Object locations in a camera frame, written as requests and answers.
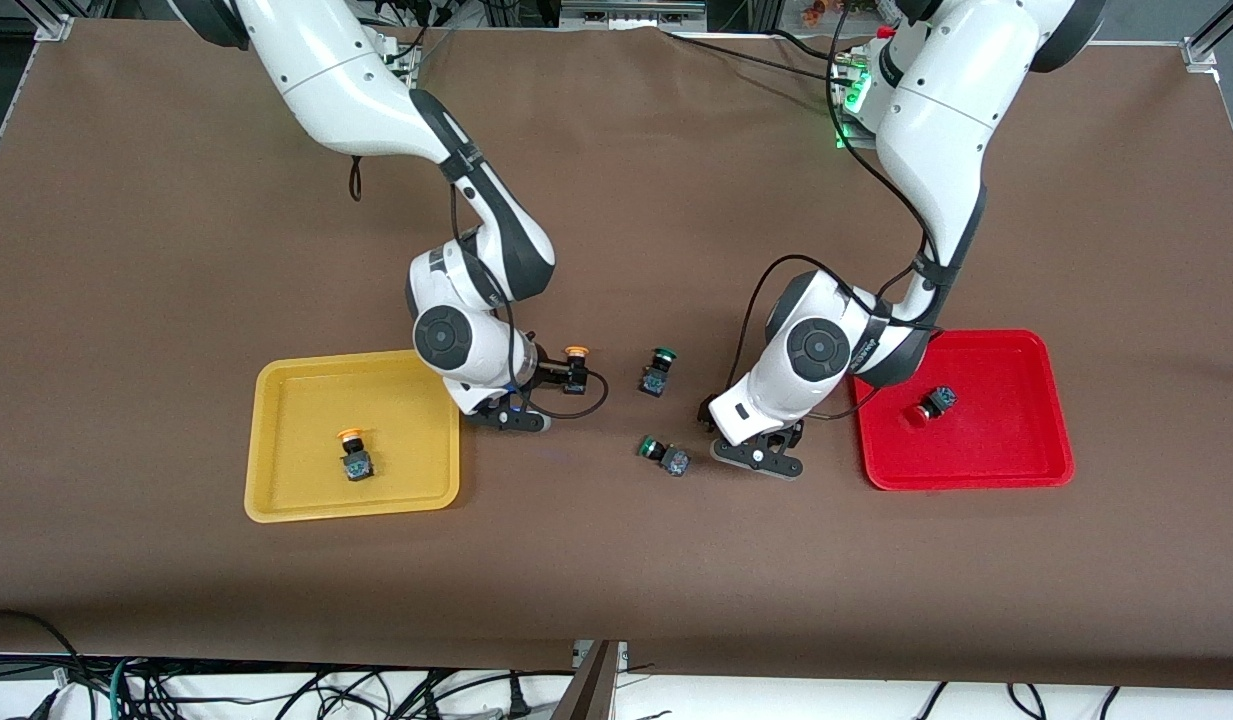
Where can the black power plug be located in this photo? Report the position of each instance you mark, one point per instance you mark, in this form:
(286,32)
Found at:
(519,700)

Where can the yellow plastic tray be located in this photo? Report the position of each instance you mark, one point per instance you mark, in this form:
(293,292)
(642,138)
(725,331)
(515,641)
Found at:
(306,450)

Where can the green push button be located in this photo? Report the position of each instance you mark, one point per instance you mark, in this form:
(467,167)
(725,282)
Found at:
(668,457)
(657,372)

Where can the brown table mat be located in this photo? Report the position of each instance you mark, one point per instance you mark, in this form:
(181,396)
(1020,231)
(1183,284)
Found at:
(616,560)

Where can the aluminium table leg profile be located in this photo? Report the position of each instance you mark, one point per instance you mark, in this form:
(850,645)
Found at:
(588,685)

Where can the red plastic tray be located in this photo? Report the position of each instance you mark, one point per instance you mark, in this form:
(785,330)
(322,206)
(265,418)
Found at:
(986,440)

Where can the aluminium frame corner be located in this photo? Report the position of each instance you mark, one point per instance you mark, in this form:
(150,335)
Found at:
(1206,45)
(54,28)

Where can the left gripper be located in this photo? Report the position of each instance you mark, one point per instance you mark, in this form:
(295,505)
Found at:
(705,412)

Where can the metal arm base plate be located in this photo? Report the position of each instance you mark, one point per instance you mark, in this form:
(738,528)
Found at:
(848,120)
(401,60)

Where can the aluminium rail behind table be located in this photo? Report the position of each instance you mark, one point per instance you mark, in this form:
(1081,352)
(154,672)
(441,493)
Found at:
(631,12)

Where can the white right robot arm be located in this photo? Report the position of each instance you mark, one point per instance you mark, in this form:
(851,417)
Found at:
(346,70)

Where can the red push button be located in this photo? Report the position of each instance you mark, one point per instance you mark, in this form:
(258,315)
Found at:
(931,405)

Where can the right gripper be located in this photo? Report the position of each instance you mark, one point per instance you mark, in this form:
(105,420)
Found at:
(549,374)

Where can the yellow push button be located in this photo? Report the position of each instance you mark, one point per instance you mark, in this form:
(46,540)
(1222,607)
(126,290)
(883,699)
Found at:
(577,372)
(356,460)

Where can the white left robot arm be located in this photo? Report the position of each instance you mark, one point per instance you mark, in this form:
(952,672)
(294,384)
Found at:
(936,140)

